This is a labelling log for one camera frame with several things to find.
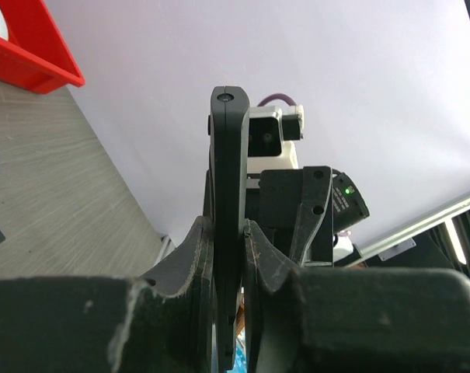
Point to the black remote control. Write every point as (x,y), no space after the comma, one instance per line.
(229,133)

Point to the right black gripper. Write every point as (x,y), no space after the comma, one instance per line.
(293,207)

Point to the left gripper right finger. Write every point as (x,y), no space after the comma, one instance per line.
(316,319)

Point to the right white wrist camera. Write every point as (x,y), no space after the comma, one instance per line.
(272,137)

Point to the red plastic bin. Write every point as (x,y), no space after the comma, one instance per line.
(35,56)

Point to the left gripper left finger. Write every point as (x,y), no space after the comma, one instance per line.
(158,322)

